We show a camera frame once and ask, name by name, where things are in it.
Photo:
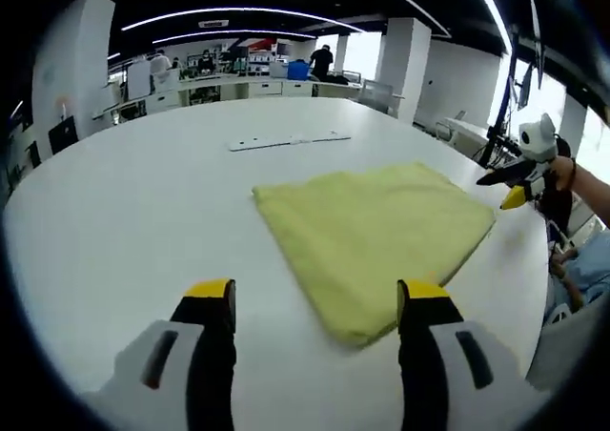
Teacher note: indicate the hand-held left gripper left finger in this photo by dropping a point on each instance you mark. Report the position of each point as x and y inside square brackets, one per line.
[143, 393]

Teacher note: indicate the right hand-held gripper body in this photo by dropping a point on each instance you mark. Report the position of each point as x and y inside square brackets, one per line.
[538, 142]

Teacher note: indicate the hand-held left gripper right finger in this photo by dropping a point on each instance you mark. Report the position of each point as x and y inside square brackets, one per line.
[453, 393]

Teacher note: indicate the yellow garment with dark sleeves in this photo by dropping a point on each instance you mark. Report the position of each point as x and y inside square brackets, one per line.
[372, 240]

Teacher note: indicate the person's right hand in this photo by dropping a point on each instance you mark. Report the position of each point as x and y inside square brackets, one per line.
[562, 173]

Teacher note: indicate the black equipment stand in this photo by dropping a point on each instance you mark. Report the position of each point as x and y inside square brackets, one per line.
[500, 116]

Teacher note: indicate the grey mesh office chair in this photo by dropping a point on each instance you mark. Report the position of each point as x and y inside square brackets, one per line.
[376, 95]

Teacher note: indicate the white perforated flat strip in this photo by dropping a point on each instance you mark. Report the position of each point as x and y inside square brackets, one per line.
[286, 142]

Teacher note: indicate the black flat monitor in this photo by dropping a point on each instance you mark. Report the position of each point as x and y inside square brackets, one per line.
[63, 134]

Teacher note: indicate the white counter cabinets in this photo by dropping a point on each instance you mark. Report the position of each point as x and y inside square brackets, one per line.
[248, 90]

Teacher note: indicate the white rolling board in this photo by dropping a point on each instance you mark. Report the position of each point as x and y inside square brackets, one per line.
[139, 80]

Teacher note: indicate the long curved ceiling light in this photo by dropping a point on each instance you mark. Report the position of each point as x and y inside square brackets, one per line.
[238, 9]

